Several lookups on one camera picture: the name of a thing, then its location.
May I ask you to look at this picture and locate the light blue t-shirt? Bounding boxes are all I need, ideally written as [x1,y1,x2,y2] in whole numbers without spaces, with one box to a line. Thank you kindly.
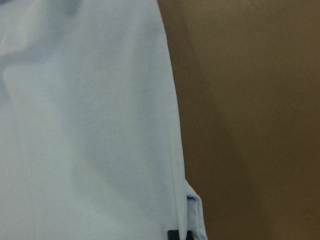
[0,0,207,240]

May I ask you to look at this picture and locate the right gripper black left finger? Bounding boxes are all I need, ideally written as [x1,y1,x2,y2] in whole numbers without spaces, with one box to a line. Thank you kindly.
[167,230,179,240]

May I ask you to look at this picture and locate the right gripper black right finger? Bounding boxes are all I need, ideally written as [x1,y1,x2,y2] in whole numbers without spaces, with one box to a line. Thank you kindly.
[186,230,194,240]

